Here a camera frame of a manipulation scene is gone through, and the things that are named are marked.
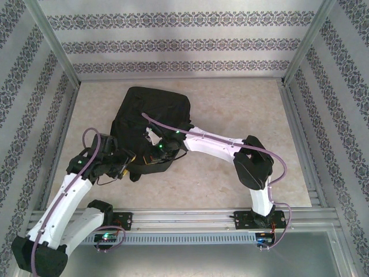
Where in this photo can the left aluminium frame post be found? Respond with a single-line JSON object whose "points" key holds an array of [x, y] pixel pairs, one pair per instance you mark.
{"points": [[56, 43]]}

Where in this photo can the controller board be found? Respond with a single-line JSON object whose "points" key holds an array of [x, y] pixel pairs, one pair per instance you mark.
{"points": [[264, 238], [106, 237]]}

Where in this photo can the right side aluminium rail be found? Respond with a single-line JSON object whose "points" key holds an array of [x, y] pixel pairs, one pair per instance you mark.
{"points": [[291, 115]]}

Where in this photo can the grey metal panel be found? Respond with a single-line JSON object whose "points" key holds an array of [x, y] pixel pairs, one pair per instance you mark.
{"points": [[184, 259]]}

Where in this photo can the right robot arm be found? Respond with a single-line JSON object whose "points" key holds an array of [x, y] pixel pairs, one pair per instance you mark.
{"points": [[213, 144]]}

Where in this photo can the black fabric backpack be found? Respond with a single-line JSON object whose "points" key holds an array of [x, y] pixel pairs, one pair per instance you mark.
{"points": [[150, 106]]}

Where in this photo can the left side aluminium rail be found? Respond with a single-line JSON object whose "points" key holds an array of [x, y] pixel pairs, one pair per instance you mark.
{"points": [[64, 130]]}

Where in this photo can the aluminium mounting rail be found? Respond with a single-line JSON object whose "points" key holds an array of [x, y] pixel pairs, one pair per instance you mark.
{"points": [[184, 219]]}

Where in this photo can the left controller board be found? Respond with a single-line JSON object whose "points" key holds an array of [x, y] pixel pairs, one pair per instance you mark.
{"points": [[106, 237]]}

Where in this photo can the rear aluminium frame rail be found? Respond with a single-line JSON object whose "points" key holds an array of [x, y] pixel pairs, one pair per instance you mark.
{"points": [[216, 78]]}

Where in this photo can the right controller board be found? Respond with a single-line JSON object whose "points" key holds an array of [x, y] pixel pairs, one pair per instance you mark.
{"points": [[264, 238]]}

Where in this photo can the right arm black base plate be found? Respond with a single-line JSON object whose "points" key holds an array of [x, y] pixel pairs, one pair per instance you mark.
{"points": [[242, 220]]}

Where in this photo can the aluminium frame post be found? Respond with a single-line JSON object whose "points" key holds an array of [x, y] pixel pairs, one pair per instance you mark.
{"points": [[307, 43], [56, 43]]}

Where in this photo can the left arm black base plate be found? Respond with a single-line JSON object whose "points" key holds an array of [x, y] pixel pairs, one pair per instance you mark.
{"points": [[124, 220]]}

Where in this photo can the right aluminium frame post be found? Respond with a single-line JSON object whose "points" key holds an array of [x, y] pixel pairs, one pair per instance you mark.
{"points": [[307, 43]]}

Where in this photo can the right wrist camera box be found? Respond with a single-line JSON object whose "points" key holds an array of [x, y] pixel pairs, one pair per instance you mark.
{"points": [[153, 138]]}

